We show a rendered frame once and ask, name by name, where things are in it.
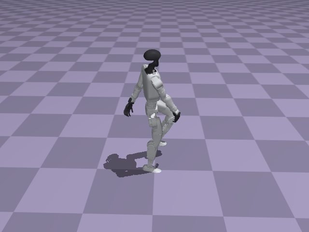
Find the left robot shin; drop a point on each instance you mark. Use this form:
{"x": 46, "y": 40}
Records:
{"x": 165, "y": 126}

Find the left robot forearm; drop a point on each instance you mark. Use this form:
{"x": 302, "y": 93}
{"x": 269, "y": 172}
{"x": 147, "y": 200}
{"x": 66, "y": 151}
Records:
{"x": 135, "y": 93}

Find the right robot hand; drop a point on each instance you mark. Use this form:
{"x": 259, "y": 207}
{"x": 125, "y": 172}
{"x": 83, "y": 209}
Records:
{"x": 176, "y": 117}

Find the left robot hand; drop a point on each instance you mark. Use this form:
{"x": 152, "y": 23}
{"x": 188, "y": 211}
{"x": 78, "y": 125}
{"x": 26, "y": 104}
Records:
{"x": 128, "y": 107}

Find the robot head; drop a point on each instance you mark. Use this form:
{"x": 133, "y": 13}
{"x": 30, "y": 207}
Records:
{"x": 154, "y": 55}

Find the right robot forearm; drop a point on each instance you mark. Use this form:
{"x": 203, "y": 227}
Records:
{"x": 171, "y": 105}

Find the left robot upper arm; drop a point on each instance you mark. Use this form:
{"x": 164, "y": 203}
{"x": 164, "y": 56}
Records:
{"x": 140, "y": 83}

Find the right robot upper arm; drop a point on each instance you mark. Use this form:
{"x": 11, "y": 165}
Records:
{"x": 158, "y": 85}

